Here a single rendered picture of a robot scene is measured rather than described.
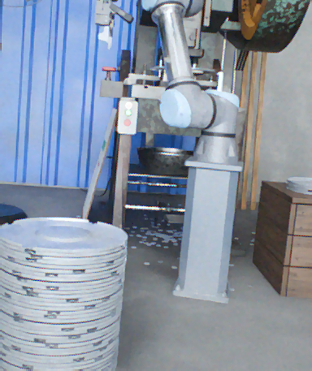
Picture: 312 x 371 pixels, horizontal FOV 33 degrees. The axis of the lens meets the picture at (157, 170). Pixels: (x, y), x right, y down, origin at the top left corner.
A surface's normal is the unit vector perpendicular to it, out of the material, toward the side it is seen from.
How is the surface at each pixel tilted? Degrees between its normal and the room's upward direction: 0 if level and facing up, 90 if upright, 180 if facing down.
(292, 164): 90
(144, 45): 90
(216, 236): 90
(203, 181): 90
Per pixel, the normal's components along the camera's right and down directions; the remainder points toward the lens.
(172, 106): -0.83, 0.11
